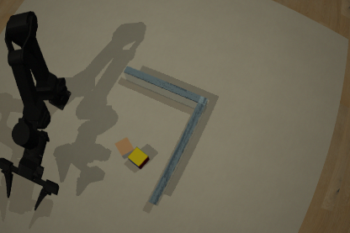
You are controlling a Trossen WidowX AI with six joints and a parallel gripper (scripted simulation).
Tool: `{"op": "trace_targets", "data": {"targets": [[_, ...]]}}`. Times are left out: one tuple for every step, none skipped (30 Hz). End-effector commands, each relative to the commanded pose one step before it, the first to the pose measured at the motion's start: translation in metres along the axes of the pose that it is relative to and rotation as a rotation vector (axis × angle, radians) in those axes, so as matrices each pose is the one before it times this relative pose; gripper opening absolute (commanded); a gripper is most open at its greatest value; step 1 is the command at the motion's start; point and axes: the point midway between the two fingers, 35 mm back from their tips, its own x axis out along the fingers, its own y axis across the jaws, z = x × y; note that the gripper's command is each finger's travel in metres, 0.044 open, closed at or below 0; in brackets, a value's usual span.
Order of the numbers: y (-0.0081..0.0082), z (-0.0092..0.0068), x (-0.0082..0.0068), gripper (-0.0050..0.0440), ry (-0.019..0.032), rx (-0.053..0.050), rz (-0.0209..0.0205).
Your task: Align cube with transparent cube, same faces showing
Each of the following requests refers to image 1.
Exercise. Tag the transparent orange cube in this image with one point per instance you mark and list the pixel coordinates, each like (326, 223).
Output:
(125, 148)

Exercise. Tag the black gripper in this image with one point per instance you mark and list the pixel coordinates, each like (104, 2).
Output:
(7, 169)

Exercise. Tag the clear glass wall panel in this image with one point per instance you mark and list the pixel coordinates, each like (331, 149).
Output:
(161, 87)

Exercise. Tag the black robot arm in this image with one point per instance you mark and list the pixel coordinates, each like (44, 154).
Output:
(21, 30)

